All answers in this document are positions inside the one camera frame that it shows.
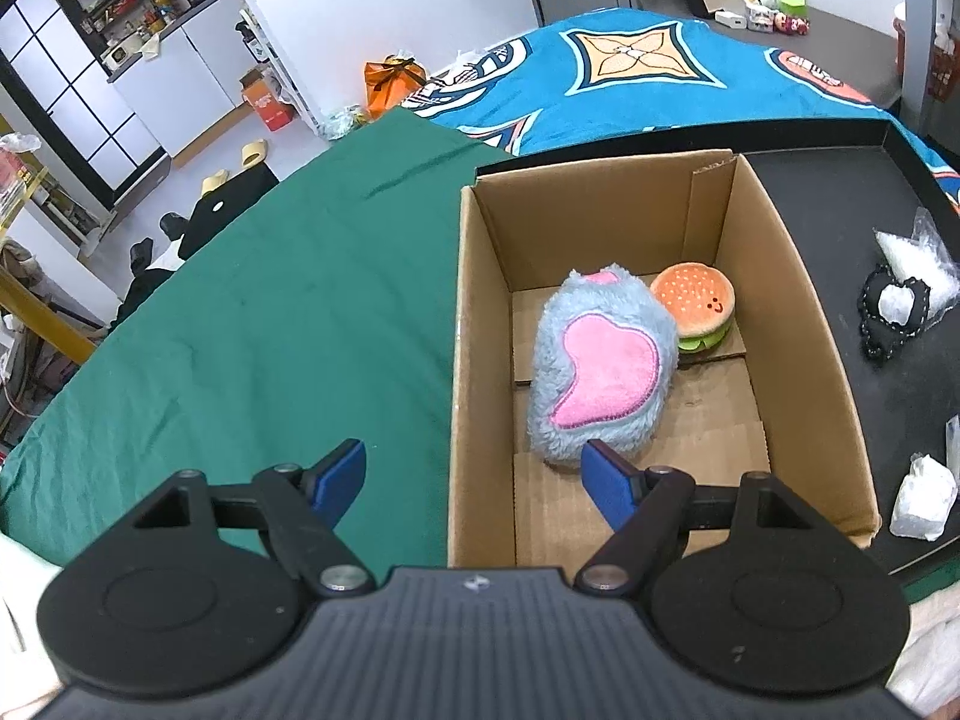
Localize grey pink plush toy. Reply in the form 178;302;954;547
527;263;679;468

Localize brown cardboard box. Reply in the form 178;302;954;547
448;149;880;571

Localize plush hamburger toy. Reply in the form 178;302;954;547
649;262;736;355

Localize green cloth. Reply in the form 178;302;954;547
2;110;503;574

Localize small white bag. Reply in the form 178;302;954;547
889;455;958;541

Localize yellow slipper near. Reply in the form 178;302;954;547
200;169;229;197

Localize yellow slipper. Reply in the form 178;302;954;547
200;169;229;197
241;138;268;171

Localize yellow slipper far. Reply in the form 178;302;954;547
241;138;268;171

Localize black tray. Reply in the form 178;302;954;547
448;119;958;577

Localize clear bag white beads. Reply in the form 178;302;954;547
875;208;960;327

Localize orange bag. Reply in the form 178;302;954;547
363;55;428;121

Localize orange red box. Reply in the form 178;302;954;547
241;68;296;132

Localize blue patterned blanket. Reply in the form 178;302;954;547
402;8;958;205

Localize white cabinet with shelf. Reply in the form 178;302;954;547
60;0;286;156

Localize green lidded jar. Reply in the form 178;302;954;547
778;0;807;18

